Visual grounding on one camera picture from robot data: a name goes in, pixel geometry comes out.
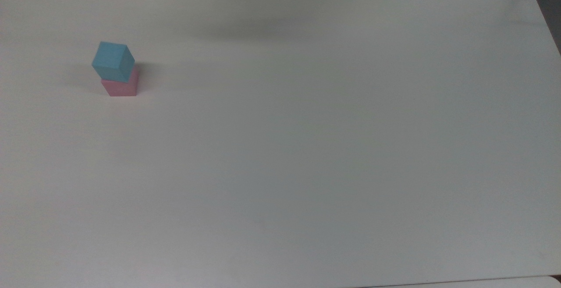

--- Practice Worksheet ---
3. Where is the light blue cube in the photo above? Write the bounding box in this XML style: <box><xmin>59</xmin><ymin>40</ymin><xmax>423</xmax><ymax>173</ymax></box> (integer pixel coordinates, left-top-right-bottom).
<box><xmin>91</xmin><ymin>41</ymin><xmax>135</xmax><ymax>83</ymax></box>

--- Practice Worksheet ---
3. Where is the pink cube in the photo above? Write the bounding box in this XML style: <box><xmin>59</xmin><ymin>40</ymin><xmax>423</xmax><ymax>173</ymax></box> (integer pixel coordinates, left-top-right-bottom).
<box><xmin>101</xmin><ymin>64</ymin><xmax>140</xmax><ymax>97</ymax></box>

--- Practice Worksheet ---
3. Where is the white adjoining table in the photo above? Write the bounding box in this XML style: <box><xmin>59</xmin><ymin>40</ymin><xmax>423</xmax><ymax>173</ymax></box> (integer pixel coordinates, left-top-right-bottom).
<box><xmin>363</xmin><ymin>275</ymin><xmax>561</xmax><ymax>288</ymax></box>

